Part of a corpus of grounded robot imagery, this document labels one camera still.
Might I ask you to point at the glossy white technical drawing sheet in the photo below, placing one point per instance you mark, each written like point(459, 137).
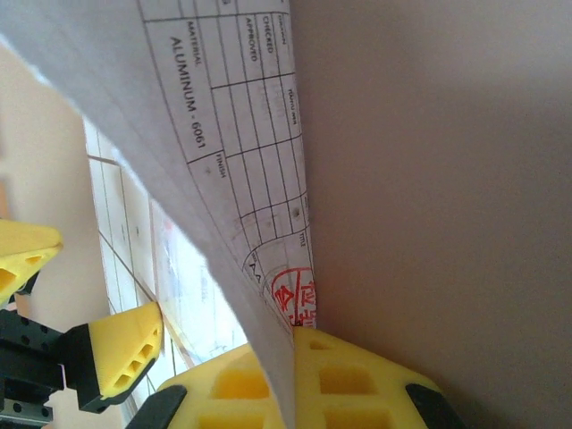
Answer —
point(187, 277)

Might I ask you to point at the brown paper folder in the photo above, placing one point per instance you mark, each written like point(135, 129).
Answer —
point(447, 179)

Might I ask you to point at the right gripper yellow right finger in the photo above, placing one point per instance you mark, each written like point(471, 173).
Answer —
point(357, 384)

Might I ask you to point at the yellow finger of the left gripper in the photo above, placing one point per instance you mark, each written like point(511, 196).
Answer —
point(22, 254)
point(120, 348)

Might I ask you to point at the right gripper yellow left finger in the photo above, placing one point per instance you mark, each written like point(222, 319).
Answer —
point(214, 393)

